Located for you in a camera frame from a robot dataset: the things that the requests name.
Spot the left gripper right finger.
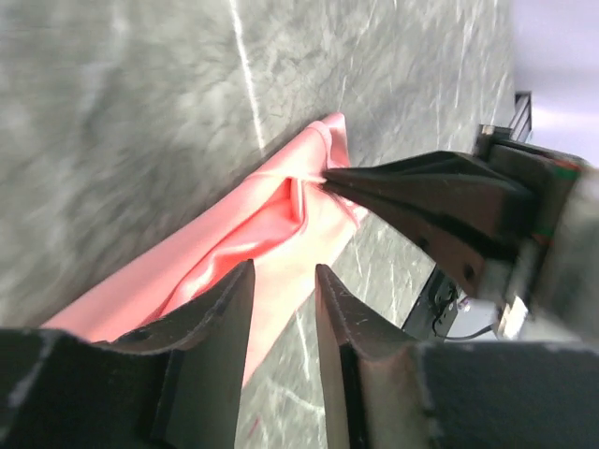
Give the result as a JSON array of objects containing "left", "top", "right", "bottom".
[{"left": 315, "top": 265, "right": 598, "bottom": 448}]

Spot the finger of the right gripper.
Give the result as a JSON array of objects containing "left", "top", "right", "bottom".
[
  {"left": 322, "top": 152, "right": 536, "bottom": 239},
  {"left": 323, "top": 181, "right": 516, "bottom": 299}
]

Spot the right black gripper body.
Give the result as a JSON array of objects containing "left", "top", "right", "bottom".
[{"left": 474, "top": 125, "right": 585, "bottom": 337}]

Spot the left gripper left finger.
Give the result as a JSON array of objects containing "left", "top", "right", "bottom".
[{"left": 1, "top": 261, "right": 256, "bottom": 448}]

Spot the pink satin napkin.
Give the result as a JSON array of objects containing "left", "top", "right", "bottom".
[{"left": 49, "top": 112, "right": 366, "bottom": 376}]

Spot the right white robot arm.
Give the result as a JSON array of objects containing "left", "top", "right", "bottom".
[{"left": 323, "top": 125, "right": 598, "bottom": 340}]

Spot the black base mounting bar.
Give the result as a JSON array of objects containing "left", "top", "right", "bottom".
[{"left": 402, "top": 267, "right": 461, "bottom": 340}]

